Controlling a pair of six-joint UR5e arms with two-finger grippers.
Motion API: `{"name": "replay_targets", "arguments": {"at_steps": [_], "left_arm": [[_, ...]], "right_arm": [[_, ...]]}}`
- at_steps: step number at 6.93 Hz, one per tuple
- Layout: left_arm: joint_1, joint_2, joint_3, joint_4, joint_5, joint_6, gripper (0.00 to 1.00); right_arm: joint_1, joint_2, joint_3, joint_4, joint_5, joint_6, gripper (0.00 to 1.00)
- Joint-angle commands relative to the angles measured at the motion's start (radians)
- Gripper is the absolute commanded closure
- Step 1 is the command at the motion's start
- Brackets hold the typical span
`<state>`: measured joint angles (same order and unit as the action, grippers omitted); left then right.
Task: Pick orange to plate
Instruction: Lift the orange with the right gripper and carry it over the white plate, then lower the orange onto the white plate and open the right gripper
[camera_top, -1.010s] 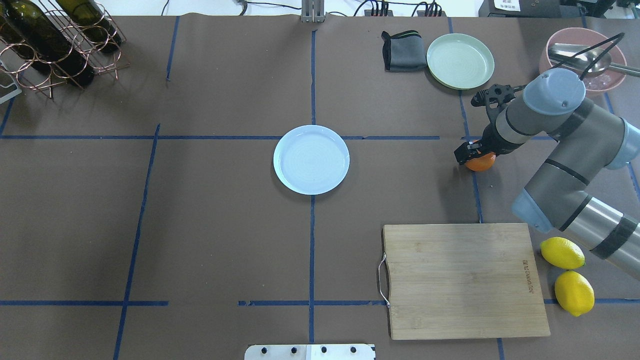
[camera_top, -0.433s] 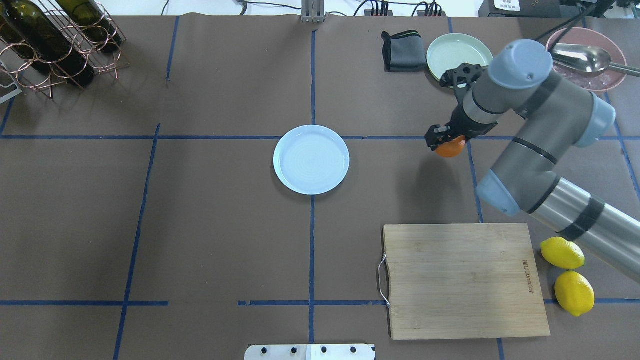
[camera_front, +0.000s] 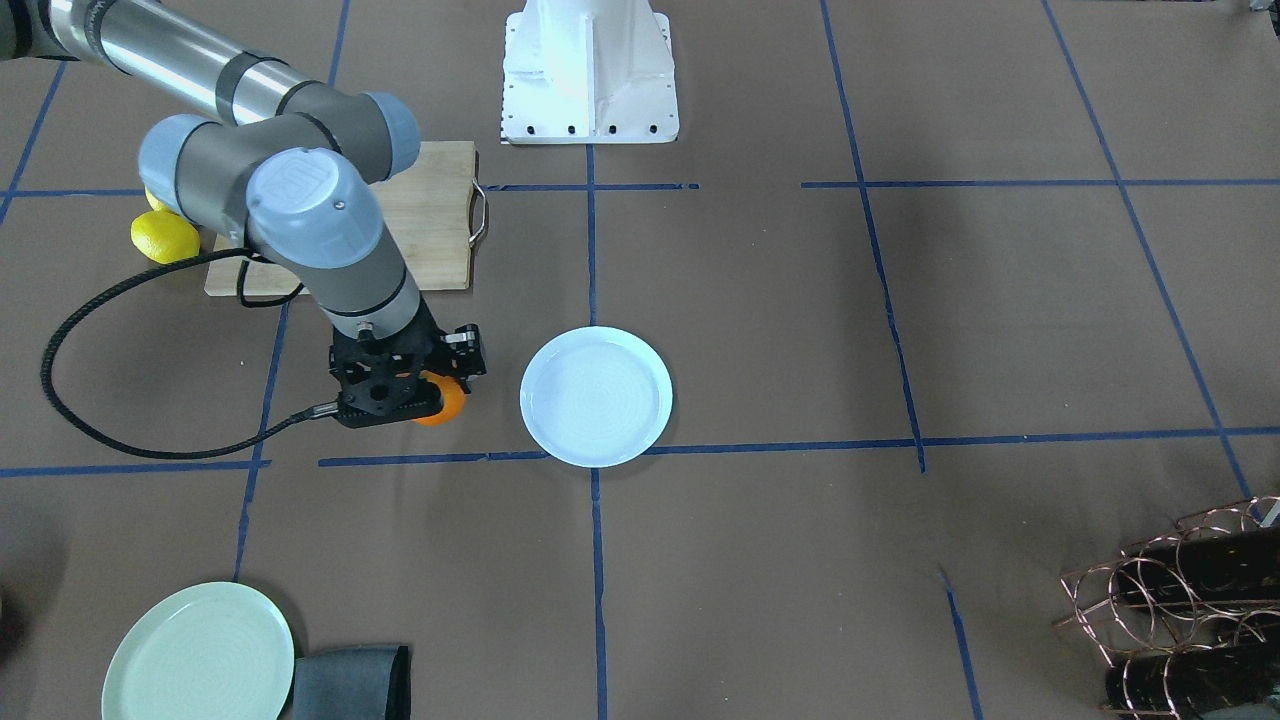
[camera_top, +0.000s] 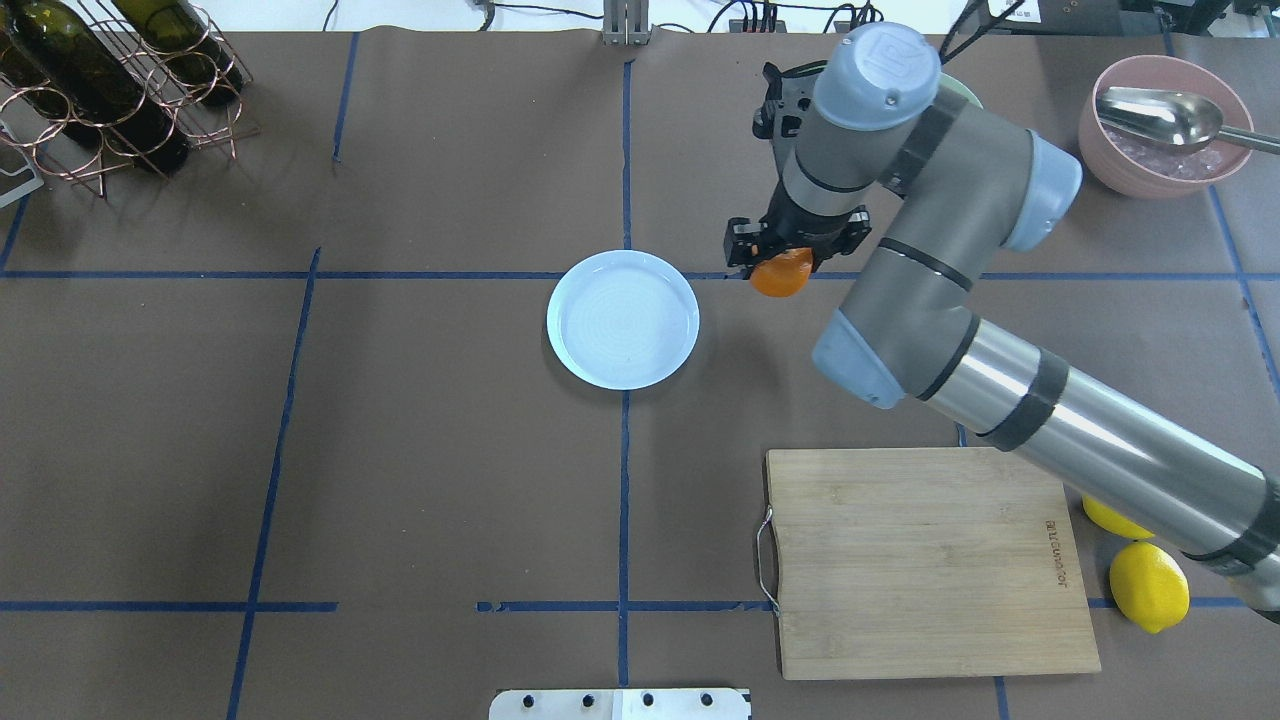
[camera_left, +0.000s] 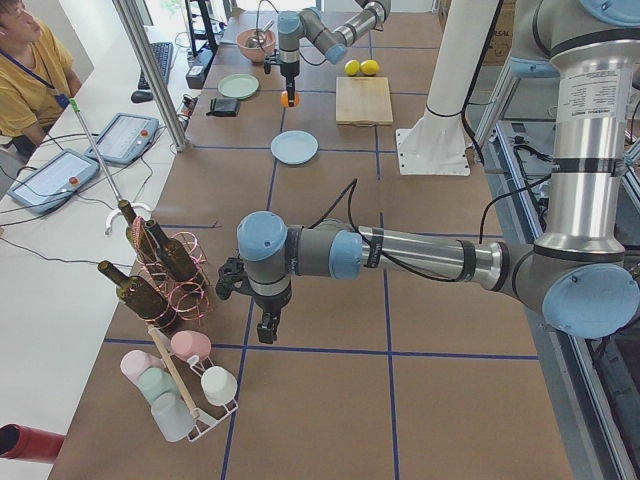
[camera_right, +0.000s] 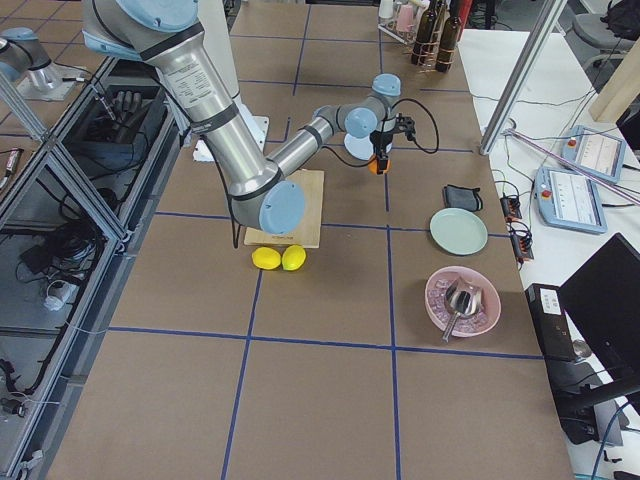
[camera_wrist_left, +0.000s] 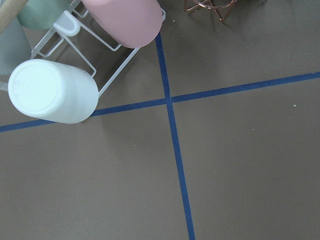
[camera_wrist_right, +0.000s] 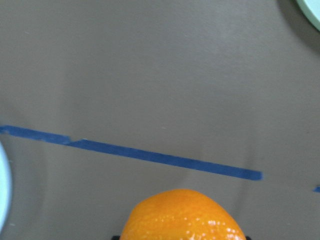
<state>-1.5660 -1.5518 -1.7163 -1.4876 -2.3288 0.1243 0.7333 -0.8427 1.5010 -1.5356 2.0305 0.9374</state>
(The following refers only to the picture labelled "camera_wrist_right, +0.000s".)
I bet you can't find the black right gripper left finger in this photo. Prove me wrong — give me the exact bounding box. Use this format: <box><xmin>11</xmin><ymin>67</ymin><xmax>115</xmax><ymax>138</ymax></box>
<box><xmin>111</xmin><ymin>235</ymin><xmax>120</xmax><ymax>240</ymax></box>

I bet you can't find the orange fruit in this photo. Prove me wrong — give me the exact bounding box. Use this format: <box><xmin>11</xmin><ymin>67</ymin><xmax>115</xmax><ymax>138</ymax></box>
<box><xmin>120</xmin><ymin>189</ymin><xmax>246</xmax><ymax>240</ymax></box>

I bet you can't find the light blue plate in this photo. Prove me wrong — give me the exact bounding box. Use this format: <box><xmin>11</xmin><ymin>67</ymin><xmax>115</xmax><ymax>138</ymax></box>
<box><xmin>0</xmin><ymin>144</ymin><xmax>13</xmax><ymax>232</ymax></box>

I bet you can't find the mint green plate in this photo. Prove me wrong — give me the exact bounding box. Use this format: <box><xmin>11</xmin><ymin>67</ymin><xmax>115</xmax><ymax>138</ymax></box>
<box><xmin>295</xmin><ymin>0</ymin><xmax>320</xmax><ymax>31</ymax></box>

